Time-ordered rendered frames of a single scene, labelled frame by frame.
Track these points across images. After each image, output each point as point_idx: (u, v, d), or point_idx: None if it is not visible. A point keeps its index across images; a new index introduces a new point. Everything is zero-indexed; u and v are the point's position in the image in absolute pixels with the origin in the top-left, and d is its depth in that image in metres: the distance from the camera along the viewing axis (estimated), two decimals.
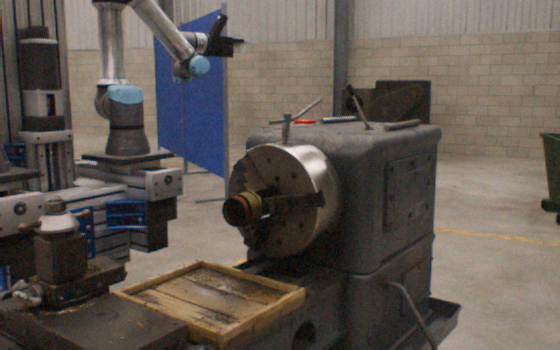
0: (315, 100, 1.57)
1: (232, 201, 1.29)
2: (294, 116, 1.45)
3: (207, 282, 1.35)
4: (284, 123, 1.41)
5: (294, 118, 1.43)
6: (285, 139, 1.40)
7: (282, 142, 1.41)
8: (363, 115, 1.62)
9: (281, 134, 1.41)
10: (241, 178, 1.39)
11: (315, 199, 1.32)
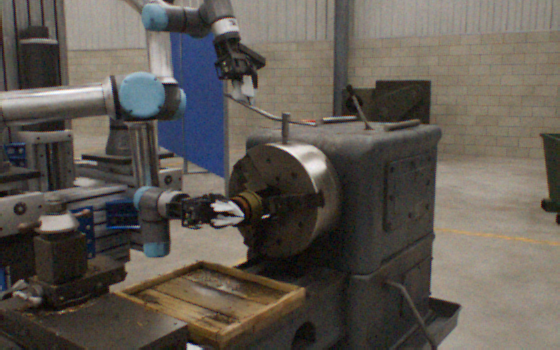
0: (230, 95, 1.51)
1: (232, 201, 1.29)
2: (270, 114, 1.43)
3: (207, 282, 1.35)
4: (281, 123, 1.40)
5: (275, 116, 1.42)
6: (287, 139, 1.41)
7: (285, 142, 1.41)
8: (363, 115, 1.62)
9: (283, 135, 1.40)
10: (241, 178, 1.39)
11: (315, 199, 1.32)
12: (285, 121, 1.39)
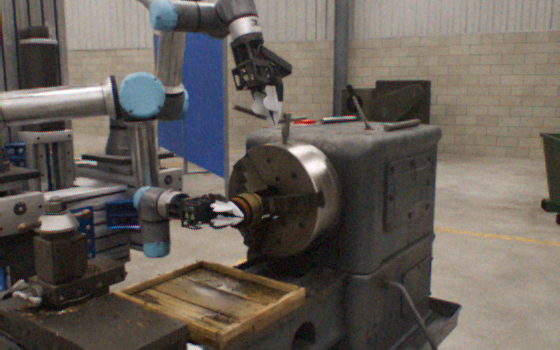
0: (242, 107, 1.22)
1: (232, 203, 1.29)
2: None
3: (207, 282, 1.35)
4: (287, 124, 1.39)
5: None
6: (285, 138, 1.42)
7: (287, 142, 1.42)
8: (363, 115, 1.62)
9: (288, 135, 1.41)
10: (241, 178, 1.39)
11: (315, 199, 1.32)
12: (290, 121, 1.40)
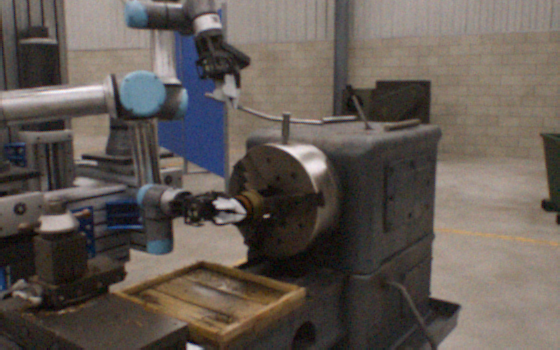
0: None
1: (234, 200, 1.29)
2: (267, 115, 1.41)
3: (207, 282, 1.35)
4: (282, 123, 1.40)
5: (272, 117, 1.41)
6: (287, 139, 1.41)
7: (286, 142, 1.41)
8: (363, 115, 1.62)
9: (285, 135, 1.40)
10: (241, 178, 1.39)
11: (315, 199, 1.32)
12: (287, 121, 1.39)
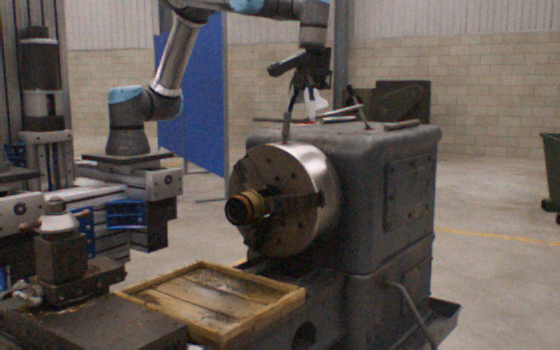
0: (352, 106, 1.48)
1: (234, 200, 1.30)
2: (304, 117, 1.42)
3: (207, 282, 1.35)
4: (287, 123, 1.41)
5: (300, 119, 1.41)
6: (283, 139, 1.41)
7: (282, 142, 1.41)
8: (363, 115, 1.62)
9: (283, 134, 1.42)
10: (241, 178, 1.39)
11: (315, 199, 1.32)
12: None
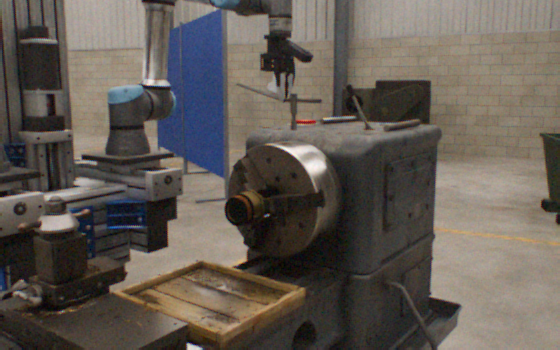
0: (243, 85, 1.72)
1: (234, 200, 1.30)
2: (279, 97, 1.64)
3: (207, 282, 1.35)
4: (290, 103, 1.61)
5: (284, 98, 1.63)
6: (296, 116, 1.61)
7: (294, 119, 1.61)
8: (363, 115, 1.62)
9: (292, 113, 1.60)
10: (241, 178, 1.39)
11: (315, 199, 1.32)
12: (293, 100, 1.60)
